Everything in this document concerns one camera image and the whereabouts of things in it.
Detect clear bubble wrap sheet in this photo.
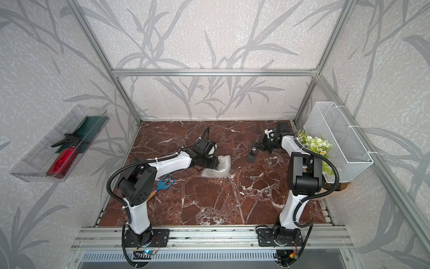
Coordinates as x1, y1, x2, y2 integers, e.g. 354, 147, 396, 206
201, 155, 231, 179

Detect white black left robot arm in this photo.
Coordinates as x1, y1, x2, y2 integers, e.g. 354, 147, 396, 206
106, 138, 219, 247

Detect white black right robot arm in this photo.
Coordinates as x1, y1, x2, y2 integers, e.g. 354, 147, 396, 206
247, 122, 322, 247

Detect green white artificial flowers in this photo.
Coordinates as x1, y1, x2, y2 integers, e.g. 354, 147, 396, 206
296, 130, 335, 176

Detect wooden flower pot base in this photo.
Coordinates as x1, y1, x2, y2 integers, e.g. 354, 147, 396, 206
318, 179, 350, 194

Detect green circuit board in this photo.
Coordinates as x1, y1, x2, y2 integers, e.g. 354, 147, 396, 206
133, 249, 159, 260

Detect green card in tray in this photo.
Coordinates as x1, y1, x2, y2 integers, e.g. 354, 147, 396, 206
56, 116, 109, 154

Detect red black pruning shears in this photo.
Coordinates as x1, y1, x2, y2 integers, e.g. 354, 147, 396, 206
46, 133, 81, 179

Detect blue garden fork wooden handle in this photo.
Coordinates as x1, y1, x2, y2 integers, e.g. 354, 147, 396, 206
148, 174, 175, 200

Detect white wire mesh basket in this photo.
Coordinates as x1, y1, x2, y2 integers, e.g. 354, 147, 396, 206
304, 102, 374, 183

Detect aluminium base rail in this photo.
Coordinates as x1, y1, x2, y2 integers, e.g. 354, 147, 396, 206
71, 224, 354, 251

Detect clear plastic wall tray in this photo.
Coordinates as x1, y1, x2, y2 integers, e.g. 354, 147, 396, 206
10, 105, 109, 183

